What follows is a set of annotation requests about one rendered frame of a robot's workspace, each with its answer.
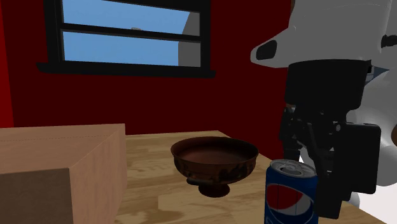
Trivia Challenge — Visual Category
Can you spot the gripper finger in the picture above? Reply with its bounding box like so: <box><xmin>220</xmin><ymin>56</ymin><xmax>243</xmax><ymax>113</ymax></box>
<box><xmin>306</xmin><ymin>122</ymin><xmax>353</xmax><ymax>220</ymax></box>

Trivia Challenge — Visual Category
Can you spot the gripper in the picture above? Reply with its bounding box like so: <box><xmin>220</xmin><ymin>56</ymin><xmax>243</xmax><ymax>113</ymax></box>
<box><xmin>279</xmin><ymin>59</ymin><xmax>372</xmax><ymax>162</ymax></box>

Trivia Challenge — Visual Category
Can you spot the blue soda can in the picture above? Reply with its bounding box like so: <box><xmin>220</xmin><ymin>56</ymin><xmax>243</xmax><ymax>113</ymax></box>
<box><xmin>264</xmin><ymin>158</ymin><xmax>319</xmax><ymax>224</ymax></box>

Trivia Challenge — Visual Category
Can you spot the dark brown footed bowl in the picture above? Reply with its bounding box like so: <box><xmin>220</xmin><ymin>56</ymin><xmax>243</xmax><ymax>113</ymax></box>
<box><xmin>170</xmin><ymin>136</ymin><xmax>260</xmax><ymax>198</ymax></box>

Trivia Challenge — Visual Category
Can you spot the black framed window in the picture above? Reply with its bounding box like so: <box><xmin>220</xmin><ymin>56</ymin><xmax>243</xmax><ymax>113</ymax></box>
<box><xmin>36</xmin><ymin>0</ymin><xmax>217</xmax><ymax>79</ymax></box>

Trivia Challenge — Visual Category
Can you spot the brown cardboard box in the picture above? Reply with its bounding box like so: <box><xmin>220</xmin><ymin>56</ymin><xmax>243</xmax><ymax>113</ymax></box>
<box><xmin>0</xmin><ymin>123</ymin><xmax>128</xmax><ymax>224</ymax></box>

